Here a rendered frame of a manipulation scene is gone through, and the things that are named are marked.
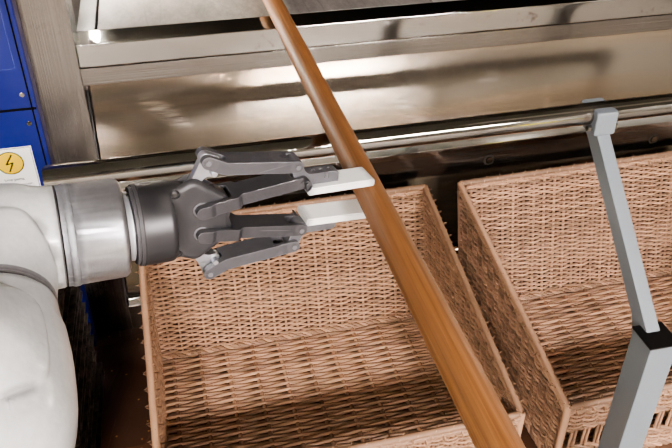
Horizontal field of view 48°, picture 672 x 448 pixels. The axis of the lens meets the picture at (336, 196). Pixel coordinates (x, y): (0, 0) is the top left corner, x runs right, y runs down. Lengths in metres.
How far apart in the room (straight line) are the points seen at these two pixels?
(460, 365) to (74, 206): 0.34
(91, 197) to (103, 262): 0.06
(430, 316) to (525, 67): 0.92
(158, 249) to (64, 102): 0.65
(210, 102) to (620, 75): 0.78
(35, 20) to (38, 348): 0.77
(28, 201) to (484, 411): 0.39
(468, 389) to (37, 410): 0.29
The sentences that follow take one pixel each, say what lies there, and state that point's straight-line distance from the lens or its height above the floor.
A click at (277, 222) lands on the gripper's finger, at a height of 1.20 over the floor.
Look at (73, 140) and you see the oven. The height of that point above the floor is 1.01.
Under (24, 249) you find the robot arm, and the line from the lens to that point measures 0.63.
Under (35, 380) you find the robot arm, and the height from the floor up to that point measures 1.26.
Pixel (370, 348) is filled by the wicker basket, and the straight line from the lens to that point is 1.47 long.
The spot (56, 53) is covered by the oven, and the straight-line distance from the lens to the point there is 1.26.
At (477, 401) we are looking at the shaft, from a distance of 0.54.
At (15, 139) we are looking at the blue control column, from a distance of 1.30.
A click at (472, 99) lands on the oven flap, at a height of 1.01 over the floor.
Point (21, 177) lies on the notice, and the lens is 1.33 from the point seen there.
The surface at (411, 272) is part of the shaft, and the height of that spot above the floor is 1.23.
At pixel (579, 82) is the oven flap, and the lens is 1.52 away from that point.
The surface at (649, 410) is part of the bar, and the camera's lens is 1.13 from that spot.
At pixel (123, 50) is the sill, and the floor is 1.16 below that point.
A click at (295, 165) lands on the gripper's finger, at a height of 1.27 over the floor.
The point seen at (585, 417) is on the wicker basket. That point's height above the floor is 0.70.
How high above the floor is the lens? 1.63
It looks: 34 degrees down
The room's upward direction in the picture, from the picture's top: straight up
